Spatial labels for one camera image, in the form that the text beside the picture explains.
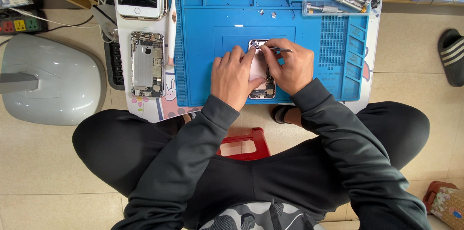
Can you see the person's left hand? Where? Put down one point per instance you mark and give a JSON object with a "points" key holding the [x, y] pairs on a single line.
{"points": [[230, 79]]}

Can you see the person's right hand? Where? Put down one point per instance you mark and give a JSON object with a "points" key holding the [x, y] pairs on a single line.
{"points": [[292, 65]]}

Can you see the metal tweezers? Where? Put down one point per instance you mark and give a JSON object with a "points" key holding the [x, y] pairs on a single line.
{"points": [[284, 50]]}

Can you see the phone with exposed parts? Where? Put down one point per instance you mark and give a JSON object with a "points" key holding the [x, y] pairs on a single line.
{"points": [[269, 90]]}

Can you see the white phone battery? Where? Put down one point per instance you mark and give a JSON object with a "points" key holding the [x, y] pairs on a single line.
{"points": [[257, 70]]}

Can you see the person's foot in sandal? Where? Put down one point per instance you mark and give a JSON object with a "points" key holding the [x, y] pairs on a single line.
{"points": [[284, 114]]}

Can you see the blue silicone repair mat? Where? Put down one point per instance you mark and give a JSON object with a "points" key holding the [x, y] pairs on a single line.
{"points": [[224, 16]]}

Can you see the knurled silver screwdriver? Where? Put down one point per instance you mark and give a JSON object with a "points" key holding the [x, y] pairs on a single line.
{"points": [[324, 8]]}

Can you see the red plastic stool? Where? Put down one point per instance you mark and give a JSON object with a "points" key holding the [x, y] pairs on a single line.
{"points": [[259, 143]]}

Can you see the white cleaning brush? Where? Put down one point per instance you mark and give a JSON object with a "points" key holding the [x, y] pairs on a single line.
{"points": [[172, 23]]}

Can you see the silver screwdriver with gold cap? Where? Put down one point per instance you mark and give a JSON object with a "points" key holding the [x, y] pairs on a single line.
{"points": [[346, 3]]}

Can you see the silver empty phone housing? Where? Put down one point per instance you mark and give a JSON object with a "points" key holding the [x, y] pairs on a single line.
{"points": [[147, 65]]}

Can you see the black vented box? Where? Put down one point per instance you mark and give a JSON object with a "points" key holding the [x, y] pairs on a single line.
{"points": [[114, 63]]}

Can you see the person's black trousers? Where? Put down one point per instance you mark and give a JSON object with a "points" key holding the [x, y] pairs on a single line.
{"points": [[119, 146]]}

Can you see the clear plastic holder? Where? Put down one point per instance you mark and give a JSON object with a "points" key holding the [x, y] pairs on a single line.
{"points": [[107, 23]]}

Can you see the person's camouflage shirt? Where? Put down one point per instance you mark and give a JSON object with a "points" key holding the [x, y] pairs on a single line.
{"points": [[253, 217]]}

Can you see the black striped slipper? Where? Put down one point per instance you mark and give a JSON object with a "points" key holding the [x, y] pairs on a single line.
{"points": [[452, 57]]}

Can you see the grey plastic appliance base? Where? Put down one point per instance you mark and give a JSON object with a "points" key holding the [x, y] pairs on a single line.
{"points": [[54, 81]]}

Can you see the floral woven bag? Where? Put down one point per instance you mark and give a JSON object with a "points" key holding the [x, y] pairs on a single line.
{"points": [[447, 204]]}

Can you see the black power strip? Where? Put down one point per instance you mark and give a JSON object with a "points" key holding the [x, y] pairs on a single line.
{"points": [[20, 23]]}

